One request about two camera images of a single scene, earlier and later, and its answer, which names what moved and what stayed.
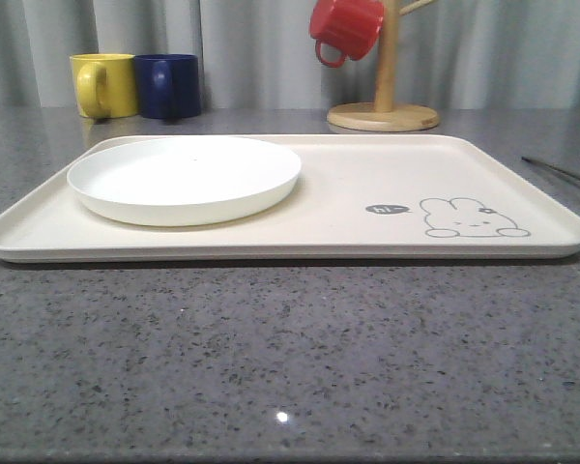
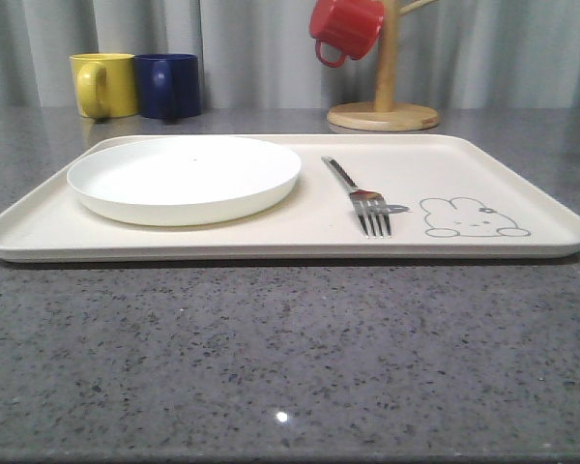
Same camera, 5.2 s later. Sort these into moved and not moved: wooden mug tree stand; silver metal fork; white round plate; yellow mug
Moved: silver metal fork
Not moved: white round plate; yellow mug; wooden mug tree stand
